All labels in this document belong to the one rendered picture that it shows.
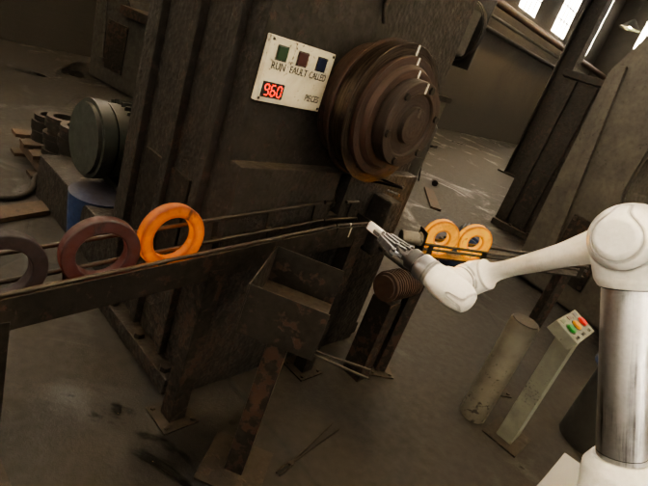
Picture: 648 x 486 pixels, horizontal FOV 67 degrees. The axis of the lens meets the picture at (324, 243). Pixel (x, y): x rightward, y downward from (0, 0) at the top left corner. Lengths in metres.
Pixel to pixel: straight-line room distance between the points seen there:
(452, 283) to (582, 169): 2.81
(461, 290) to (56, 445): 1.27
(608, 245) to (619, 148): 3.08
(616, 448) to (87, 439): 1.41
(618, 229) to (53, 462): 1.54
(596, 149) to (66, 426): 3.78
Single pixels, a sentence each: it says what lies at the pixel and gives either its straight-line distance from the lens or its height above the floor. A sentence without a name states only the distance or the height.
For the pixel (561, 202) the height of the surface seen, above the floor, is 0.71.
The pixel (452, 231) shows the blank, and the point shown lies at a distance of 2.07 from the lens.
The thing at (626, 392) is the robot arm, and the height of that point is 0.83.
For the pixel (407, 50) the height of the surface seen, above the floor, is 1.32.
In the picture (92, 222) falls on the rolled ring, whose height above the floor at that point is 0.75.
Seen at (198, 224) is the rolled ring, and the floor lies 0.73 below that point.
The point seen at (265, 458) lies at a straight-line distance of 1.77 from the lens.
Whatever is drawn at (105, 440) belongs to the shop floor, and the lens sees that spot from 1.73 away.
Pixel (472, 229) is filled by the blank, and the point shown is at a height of 0.77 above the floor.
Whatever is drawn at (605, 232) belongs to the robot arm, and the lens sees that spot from 1.13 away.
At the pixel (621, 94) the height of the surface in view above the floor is 1.59.
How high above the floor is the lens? 1.29
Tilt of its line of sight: 22 degrees down
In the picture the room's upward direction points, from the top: 20 degrees clockwise
